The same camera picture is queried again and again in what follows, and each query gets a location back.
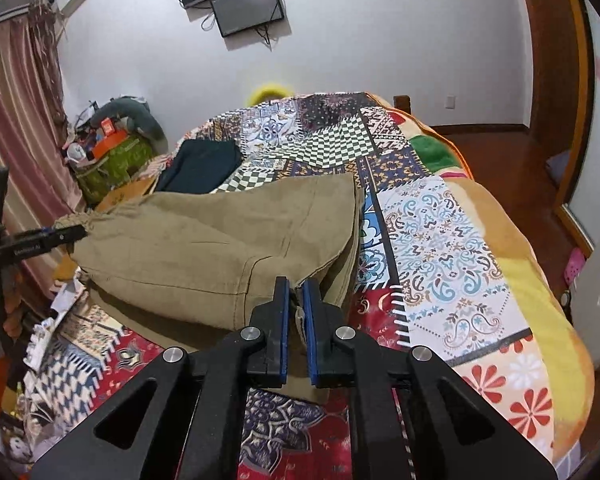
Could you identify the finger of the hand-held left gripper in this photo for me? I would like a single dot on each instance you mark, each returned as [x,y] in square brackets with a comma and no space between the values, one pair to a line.
[55,236]

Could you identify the khaki pants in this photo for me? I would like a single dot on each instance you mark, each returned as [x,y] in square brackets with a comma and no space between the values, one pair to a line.
[195,250]

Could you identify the patchwork printed blanket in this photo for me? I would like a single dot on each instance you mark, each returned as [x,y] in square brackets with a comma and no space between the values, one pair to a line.
[430,240]

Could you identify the pink slipper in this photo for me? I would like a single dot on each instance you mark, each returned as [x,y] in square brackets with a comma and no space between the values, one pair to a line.
[575,265]

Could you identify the yellow orange fleece blanket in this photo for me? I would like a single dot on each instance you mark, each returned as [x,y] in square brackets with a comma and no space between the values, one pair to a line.
[545,310]

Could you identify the yellow round object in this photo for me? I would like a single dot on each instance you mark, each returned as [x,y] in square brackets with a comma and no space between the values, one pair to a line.
[266,92]

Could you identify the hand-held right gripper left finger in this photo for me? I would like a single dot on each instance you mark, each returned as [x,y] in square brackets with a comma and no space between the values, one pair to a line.
[280,320]

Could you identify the wooden door frame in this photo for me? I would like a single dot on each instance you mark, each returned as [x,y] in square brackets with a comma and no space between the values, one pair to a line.
[550,60]

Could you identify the dark folded garment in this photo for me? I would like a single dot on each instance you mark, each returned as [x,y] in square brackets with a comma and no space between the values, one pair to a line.
[200,165]

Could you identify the wall-mounted black television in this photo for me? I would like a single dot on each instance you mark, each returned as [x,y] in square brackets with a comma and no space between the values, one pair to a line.
[247,7]

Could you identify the green printed bag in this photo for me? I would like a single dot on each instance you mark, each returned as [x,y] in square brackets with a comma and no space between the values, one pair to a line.
[112,167]

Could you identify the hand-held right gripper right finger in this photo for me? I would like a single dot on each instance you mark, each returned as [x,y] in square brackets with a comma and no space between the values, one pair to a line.
[310,330]

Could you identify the wall socket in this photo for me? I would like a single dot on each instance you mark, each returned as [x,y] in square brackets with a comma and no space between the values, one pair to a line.
[449,101]

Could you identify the grey plush pillow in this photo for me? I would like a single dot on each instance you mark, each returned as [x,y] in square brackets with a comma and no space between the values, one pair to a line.
[140,115]

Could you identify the orange box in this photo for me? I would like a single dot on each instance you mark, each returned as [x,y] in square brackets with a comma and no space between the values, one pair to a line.
[109,144]

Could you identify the wooden bed post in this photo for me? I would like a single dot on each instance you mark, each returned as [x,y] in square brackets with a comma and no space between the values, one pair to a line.
[402,104]

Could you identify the pink striped curtain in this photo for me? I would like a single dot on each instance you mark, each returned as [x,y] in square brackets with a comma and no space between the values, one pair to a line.
[20,110]

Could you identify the purple cushion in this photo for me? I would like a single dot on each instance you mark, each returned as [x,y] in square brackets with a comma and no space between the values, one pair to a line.
[556,166]

